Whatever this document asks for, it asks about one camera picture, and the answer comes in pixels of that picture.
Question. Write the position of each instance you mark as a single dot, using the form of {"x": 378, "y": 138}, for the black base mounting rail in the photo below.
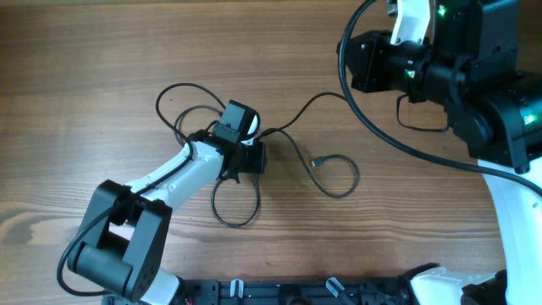
{"x": 368, "y": 291}

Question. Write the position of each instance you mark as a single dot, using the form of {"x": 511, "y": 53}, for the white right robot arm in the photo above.
{"x": 462, "y": 55}

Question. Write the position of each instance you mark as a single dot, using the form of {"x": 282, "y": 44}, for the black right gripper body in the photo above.
{"x": 364, "y": 60}

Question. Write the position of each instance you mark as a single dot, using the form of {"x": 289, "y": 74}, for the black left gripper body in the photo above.
{"x": 257, "y": 158}

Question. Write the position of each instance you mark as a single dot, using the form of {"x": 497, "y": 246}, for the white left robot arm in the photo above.
{"x": 120, "y": 242}

